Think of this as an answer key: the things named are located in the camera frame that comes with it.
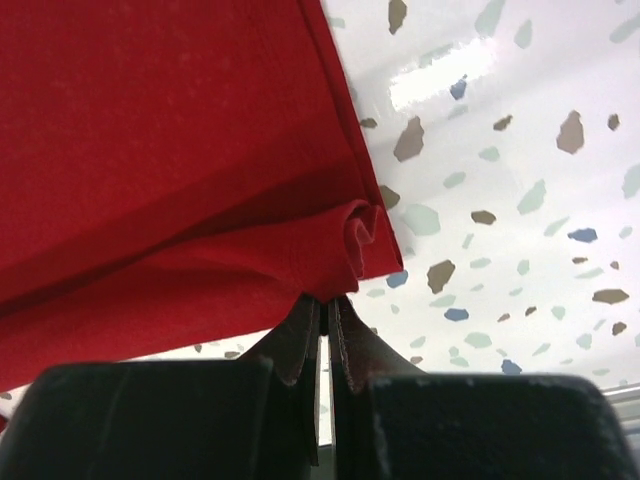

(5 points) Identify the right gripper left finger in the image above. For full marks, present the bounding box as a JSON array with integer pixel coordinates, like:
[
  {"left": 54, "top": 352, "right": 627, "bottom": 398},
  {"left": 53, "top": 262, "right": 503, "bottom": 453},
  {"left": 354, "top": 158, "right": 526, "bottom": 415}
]
[{"left": 1, "top": 296, "right": 320, "bottom": 479}]

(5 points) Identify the aluminium rail frame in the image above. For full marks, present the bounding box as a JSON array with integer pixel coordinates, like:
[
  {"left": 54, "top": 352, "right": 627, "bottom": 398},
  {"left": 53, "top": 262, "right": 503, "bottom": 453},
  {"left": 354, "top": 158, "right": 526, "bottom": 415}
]
[{"left": 603, "top": 383, "right": 640, "bottom": 435}]

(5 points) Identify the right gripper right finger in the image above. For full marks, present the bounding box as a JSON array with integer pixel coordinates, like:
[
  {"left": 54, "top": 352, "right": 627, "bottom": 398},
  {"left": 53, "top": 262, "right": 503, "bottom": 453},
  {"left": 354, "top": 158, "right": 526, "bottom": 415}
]
[{"left": 327, "top": 297, "right": 639, "bottom": 479}]

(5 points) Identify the red t shirt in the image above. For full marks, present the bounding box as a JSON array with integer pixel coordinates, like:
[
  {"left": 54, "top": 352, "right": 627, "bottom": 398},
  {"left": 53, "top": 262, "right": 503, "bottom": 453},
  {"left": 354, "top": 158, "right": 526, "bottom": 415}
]
[{"left": 1, "top": 1, "right": 403, "bottom": 391}]

